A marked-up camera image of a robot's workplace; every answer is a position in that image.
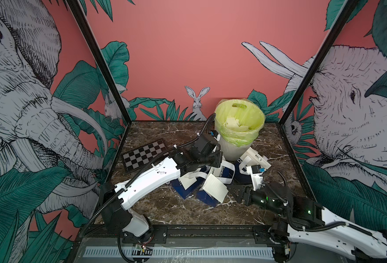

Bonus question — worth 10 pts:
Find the navy white paper bag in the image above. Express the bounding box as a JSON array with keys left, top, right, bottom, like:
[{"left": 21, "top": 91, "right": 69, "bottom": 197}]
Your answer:
[
  {"left": 234, "top": 147, "right": 271, "bottom": 185},
  {"left": 170, "top": 166, "right": 210, "bottom": 199},
  {"left": 195, "top": 160, "right": 235, "bottom": 207}
]

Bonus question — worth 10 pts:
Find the white receipt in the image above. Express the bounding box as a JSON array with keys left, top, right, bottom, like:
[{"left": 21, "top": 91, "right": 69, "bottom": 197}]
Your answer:
[{"left": 202, "top": 174, "right": 228, "bottom": 203}]

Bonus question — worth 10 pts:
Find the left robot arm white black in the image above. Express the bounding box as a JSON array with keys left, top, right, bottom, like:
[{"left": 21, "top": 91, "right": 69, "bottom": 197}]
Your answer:
[{"left": 79, "top": 114, "right": 223, "bottom": 243}]

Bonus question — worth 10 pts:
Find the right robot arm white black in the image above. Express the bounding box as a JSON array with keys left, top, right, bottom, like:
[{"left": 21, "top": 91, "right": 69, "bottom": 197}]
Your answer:
[{"left": 228, "top": 168, "right": 387, "bottom": 263}]

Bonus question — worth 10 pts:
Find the white ribbed trash bin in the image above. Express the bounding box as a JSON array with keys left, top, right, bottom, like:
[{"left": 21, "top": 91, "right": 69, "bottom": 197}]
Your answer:
[{"left": 215, "top": 126, "right": 259, "bottom": 161}]

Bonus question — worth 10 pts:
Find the yellow-green plastic bin liner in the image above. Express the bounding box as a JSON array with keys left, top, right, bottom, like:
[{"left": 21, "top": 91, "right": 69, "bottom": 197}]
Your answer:
[{"left": 214, "top": 99, "right": 266, "bottom": 147}]

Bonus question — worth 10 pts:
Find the black white checkerboard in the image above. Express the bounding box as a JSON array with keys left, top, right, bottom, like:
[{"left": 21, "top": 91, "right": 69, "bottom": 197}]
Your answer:
[{"left": 122, "top": 139, "right": 167, "bottom": 172}]

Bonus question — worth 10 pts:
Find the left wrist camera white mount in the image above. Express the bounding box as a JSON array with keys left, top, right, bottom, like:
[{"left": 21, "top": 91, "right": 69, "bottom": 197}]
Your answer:
[{"left": 209, "top": 130, "right": 221, "bottom": 152}]

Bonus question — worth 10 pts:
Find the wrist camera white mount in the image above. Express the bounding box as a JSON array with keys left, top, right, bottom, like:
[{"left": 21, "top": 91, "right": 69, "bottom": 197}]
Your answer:
[
  {"left": 209, "top": 130, "right": 221, "bottom": 152},
  {"left": 246, "top": 164, "right": 265, "bottom": 191}
]

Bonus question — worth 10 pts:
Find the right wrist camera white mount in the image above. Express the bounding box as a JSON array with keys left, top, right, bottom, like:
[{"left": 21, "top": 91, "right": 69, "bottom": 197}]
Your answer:
[{"left": 246, "top": 164, "right": 265, "bottom": 191}]

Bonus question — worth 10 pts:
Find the black mounting rail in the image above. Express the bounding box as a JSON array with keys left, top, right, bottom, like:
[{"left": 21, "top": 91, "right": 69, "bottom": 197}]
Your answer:
[{"left": 76, "top": 224, "right": 340, "bottom": 245}]

